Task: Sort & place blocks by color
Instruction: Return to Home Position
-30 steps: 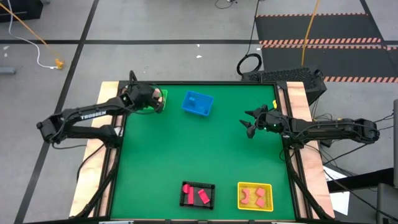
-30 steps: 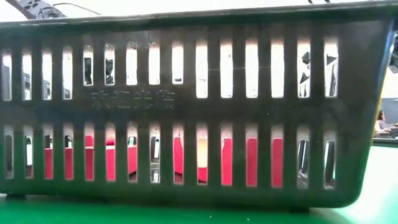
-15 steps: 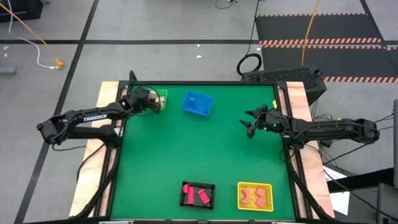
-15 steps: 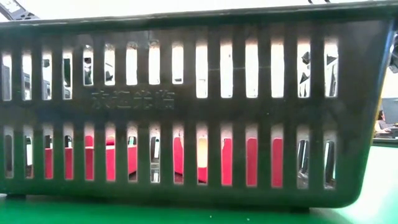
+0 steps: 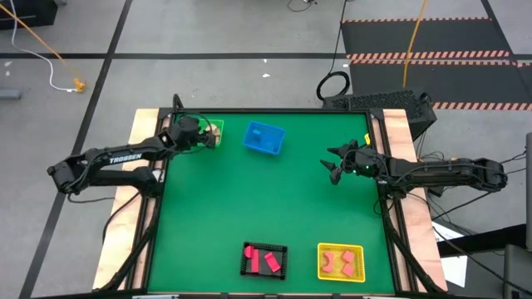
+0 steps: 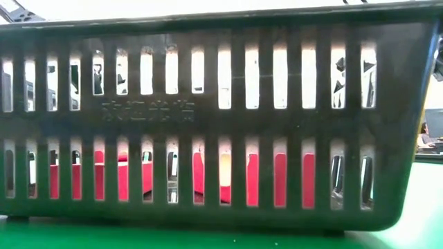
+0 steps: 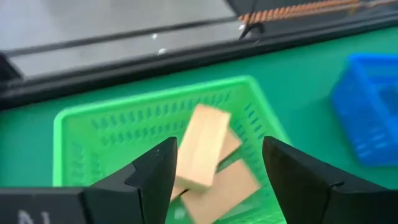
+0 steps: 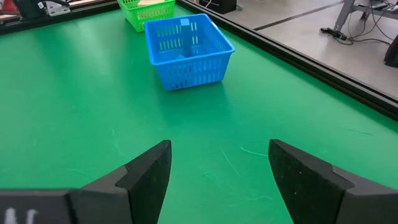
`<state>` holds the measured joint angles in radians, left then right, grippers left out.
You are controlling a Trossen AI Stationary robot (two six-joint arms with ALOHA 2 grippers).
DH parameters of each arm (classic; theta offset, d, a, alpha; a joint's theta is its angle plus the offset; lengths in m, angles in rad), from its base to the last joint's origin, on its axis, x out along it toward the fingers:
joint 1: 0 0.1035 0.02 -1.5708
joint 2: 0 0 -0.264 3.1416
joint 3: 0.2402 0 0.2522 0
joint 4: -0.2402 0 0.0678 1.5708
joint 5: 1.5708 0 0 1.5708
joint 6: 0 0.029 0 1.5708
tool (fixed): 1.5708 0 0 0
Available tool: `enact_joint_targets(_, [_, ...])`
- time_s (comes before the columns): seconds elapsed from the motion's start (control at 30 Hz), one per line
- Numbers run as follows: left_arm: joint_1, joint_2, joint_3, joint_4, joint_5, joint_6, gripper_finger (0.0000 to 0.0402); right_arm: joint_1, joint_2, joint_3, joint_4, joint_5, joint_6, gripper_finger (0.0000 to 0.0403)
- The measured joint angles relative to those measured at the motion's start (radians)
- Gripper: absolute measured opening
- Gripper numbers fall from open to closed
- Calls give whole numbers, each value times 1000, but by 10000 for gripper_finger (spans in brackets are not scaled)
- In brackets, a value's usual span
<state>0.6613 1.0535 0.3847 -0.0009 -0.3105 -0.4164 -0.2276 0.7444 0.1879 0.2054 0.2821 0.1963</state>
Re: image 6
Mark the red arch block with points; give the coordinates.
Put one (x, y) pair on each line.
(198, 176)

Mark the dark slotted plastic basket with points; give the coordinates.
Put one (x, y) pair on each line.
(221, 121)

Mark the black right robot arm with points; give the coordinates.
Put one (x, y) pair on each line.
(439, 64)

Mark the red rectangular block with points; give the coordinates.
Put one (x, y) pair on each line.
(280, 180)

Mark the person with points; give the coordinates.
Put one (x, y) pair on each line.
(424, 136)

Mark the computer monitor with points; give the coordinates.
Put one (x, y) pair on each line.
(435, 122)

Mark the small red block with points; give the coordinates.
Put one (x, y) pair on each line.
(99, 156)

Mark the black table frame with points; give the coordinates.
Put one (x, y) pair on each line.
(429, 158)

